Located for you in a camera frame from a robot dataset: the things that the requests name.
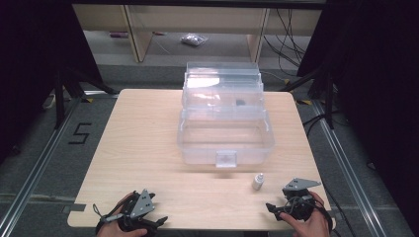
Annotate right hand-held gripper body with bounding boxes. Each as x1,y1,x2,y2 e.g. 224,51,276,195
282,177,322,222

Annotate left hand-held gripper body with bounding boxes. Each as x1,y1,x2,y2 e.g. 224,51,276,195
97,189,156,233

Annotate small white bottle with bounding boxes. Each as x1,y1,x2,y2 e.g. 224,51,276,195
251,173,265,192

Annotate clear plastic tiered storage box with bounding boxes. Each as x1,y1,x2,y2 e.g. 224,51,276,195
177,60,277,169

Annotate person's left hand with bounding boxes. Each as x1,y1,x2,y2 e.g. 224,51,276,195
96,192,148,237

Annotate person's right hand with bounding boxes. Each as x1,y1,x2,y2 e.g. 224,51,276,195
279,191,331,237

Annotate black metal stand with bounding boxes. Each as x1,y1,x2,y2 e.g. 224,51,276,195
52,67,121,130
278,64,337,130

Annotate dark curtain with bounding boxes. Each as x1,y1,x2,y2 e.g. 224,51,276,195
295,0,419,231
0,0,105,164

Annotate clear plastic bag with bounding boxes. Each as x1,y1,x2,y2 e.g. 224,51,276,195
180,33,210,47

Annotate wooden shelf unit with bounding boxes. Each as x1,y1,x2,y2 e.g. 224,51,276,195
72,3,323,64

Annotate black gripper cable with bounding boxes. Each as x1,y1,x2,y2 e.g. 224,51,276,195
92,202,117,223
312,198,334,231

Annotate aluminium floor rail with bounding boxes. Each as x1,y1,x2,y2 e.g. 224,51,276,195
310,99,389,237
0,97,85,231

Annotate black floor cable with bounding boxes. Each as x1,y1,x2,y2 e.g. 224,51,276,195
301,110,344,136

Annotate bundle of black cables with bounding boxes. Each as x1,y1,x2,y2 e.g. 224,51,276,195
262,8,308,69

